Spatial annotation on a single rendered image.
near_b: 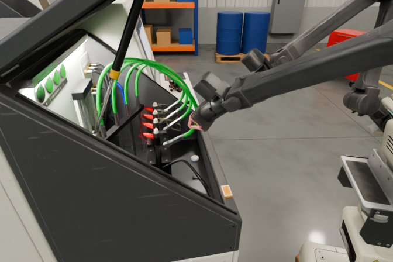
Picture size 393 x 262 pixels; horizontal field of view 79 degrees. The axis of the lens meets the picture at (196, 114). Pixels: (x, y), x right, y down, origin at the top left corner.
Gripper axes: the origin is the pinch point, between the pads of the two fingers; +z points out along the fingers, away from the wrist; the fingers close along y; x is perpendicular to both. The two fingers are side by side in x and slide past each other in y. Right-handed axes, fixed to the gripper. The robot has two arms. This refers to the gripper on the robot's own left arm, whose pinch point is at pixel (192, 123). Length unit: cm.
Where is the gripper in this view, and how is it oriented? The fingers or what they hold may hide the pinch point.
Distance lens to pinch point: 81.9
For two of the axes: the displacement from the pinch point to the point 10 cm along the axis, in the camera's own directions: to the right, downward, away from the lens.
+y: -4.9, 6.0, -6.3
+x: 6.9, 7.1, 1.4
